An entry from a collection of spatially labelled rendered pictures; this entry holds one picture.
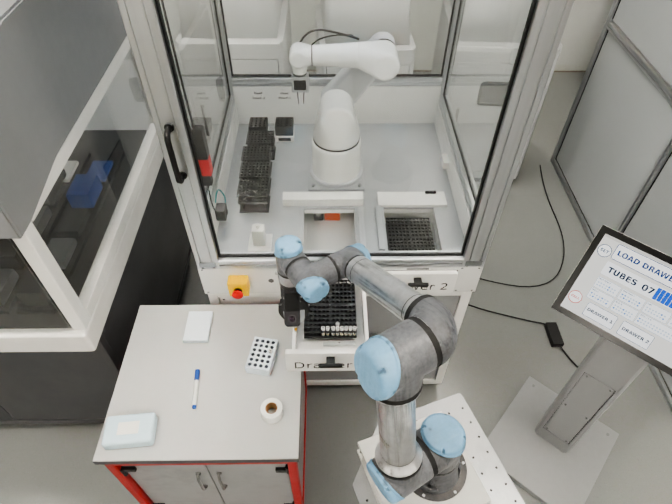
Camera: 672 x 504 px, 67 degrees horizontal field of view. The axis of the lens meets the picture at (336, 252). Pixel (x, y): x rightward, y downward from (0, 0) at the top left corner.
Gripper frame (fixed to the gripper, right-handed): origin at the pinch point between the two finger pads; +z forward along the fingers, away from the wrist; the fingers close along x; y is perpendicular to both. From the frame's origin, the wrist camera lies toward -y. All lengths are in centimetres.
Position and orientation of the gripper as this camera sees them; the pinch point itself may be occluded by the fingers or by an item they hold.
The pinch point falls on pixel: (295, 323)
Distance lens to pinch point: 161.1
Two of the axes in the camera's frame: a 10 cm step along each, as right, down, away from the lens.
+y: -1.1, -7.4, 6.7
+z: -0.1, 6.7, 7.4
